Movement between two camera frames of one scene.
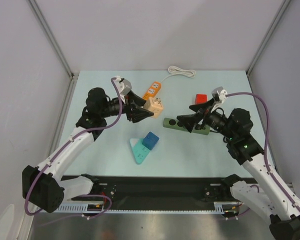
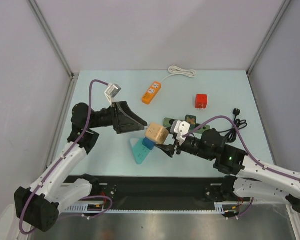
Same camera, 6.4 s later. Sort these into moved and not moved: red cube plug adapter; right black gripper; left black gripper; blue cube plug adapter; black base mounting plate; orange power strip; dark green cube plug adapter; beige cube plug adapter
Moved: dark green cube plug adapter; beige cube plug adapter; right black gripper; left black gripper
Not moved: blue cube plug adapter; red cube plug adapter; orange power strip; black base mounting plate
